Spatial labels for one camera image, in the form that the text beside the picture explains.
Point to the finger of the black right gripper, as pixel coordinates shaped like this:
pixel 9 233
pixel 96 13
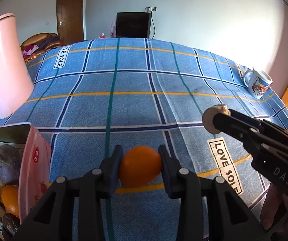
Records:
pixel 236 125

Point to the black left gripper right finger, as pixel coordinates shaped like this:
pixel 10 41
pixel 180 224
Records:
pixel 182 184

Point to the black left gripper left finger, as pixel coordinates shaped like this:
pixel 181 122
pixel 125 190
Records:
pixel 99 183

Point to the orange fruit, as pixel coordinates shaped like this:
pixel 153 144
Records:
pixel 140 166
pixel 9 197

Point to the right hand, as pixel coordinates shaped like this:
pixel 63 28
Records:
pixel 272 202

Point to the colourful white ceramic mug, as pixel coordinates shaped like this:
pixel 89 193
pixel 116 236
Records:
pixel 257 82

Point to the blue plaid tablecloth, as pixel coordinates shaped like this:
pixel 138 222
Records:
pixel 90 96

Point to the pink electric kettle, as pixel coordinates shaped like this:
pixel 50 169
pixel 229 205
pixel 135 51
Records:
pixel 15 82

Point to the black television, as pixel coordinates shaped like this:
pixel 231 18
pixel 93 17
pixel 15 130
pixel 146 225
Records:
pixel 133 24

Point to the brown leather sofa far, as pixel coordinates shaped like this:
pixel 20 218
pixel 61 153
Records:
pixel 40 42

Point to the brown wooden door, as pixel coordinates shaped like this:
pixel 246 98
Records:
pixel 69 14

